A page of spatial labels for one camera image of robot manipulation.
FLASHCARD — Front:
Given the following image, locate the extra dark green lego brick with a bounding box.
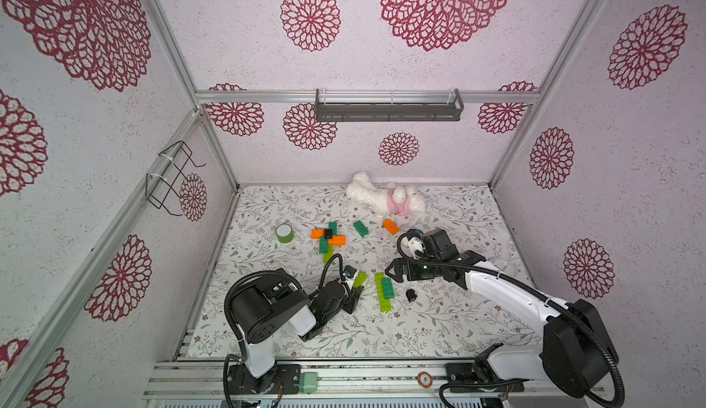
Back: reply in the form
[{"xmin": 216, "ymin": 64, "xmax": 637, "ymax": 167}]
[{"xmin": 381, "ymin": 277, "xmax": 395, "ymax": 301}]

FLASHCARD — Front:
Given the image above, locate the long lime green lego brick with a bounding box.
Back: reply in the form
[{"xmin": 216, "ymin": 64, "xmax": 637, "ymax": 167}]
[{"xmin": 323, "ymin": 247, "xmax": 335, "ymax": 265}]

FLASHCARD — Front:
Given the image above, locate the dark green lego brick front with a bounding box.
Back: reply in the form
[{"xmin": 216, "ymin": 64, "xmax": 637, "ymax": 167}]
[{"xmin": 319, "ymin": 237, "xmax": 329, "ymax": 255}]

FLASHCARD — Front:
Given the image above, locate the dark green lego brick back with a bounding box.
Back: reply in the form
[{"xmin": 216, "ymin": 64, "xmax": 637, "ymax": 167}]
[{"xmin": 353, "ymin": 220, "xmax": 370, "ymax": 238}]

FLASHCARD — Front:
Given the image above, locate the orange lego brick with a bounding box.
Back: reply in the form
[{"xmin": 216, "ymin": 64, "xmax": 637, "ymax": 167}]
[
  {"xmin": 312, "ymin": 229, "xmax": 327, "ymax": 240},
  {"xmin": 329, "ymin": 235, "xmax": 347, "ymax": 246},
  {"xmin": 382, "ymin": 220, "xmax": 400, "ymax": 235}
]

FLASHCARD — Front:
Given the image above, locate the lime lego brick back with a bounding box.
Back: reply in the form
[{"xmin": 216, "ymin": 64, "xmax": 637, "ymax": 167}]
[{"xmin": 353, "ymin": 271, "xmax": 368, "ymax": 288}]

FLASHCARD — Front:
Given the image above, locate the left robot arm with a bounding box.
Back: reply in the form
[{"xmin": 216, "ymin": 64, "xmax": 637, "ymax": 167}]
[{"xmin": 222, "ymin": 253, "xmax": 367, "ymax": 404}]

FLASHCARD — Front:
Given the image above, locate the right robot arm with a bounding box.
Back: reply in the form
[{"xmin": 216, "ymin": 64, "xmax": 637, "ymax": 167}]
[{"xmin": 385, "ymin": 229, "xmax": 626, "ymax": 407}]

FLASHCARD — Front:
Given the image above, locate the white pink plush toy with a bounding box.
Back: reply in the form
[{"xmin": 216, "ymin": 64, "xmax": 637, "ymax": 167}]
[{"xmin": 346, "ymin": 172, "xmax": 426, "ymax": 217}]

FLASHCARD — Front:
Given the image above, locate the green tape roll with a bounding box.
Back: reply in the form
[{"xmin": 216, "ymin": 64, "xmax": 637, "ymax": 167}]
[{"xmin": 275, "ymin": 223, "xmax": 294, "ymax": 244}]

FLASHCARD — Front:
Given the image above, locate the green connector block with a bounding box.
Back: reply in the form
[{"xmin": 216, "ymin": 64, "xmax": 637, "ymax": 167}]
[{"xmin": 299, "ymin": 372, "xmax": 319, "ymax": 394}]

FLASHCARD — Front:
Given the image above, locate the black wall shelf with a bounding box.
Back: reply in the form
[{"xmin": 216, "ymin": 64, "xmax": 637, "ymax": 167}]
[{"xmin": 314, "ymin": 90, "xmax": 465, "ymax": 123}]

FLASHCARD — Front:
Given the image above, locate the metal base rail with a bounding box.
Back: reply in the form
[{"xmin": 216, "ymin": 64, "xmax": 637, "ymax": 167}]
[{"xmin": 142, "ymin": 356, "xmax": 608, "ymax": 408}]

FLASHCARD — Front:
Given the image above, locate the black wire wall rack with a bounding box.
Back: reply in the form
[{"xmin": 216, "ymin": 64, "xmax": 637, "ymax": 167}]
[{"xmin": 143, "ymin": 141, "xmax": 205, "ymax": 217}]

